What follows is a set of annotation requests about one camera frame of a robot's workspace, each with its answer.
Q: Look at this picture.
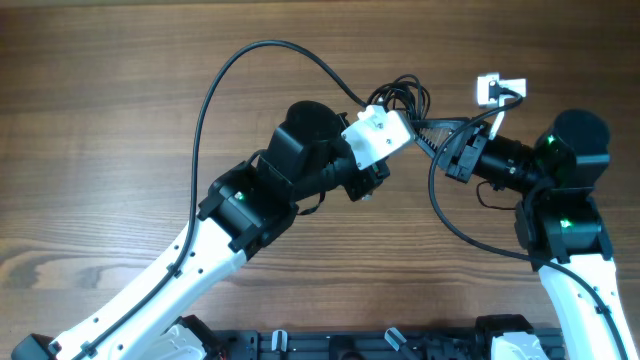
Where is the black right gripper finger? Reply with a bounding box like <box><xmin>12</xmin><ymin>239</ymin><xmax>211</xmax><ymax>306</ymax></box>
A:
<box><xmin>414</xmin><ymin>124</ymin><xmax>470</xmax><ymax>160</ymax></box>
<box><xmin>411</xmin><ymin>117</ymin><xmax>470</xmax><ymax>127</ymax></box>

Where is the thick black USB cable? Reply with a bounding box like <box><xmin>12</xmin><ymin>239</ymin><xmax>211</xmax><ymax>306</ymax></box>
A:
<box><xmin>366</xmin><ymin>73</ymin><xmax>432</xmax><ymax>123</ymax></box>

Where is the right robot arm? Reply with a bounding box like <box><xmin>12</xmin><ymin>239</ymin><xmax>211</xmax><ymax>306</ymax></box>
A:
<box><xmin>414</xmin><ymin>109</ymin><xmax>638</xmax><ymax>359</ymax></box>

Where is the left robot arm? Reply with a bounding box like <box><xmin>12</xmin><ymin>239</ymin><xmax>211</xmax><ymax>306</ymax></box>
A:
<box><xmin>11</xmin><ymin>101</ymin><xmax>413</xmax><ymax>359</ymax></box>

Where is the black right camera cable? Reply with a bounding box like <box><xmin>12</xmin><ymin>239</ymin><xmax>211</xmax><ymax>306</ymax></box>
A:
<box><xmin>427</xmin><ymin>87</ymin><xmax>629</xmax><ymax>360</ymax></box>

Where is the black camera cable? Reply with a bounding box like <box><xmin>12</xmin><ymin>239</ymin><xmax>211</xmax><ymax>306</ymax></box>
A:
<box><xmin>69</xmin><ymin>39</ymin><xmax>369</xmax><ymax>360</ymax></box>
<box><xmin>427</xmin><ymin>87</ymin><xmax>629</xmax><ymax>360</ymax></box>

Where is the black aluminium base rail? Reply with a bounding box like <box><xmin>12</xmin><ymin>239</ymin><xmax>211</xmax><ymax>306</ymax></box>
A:
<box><xmin>213</xmin><ymin>329</ymin><xmax>488</xmax><ymax>360</ymax></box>

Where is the black left camera cable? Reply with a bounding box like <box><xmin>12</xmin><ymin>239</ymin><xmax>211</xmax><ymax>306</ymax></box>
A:
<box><xmin>69</xmin><ymin>39</ymin><xmax>369</xmax><ymax>360</ymax></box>

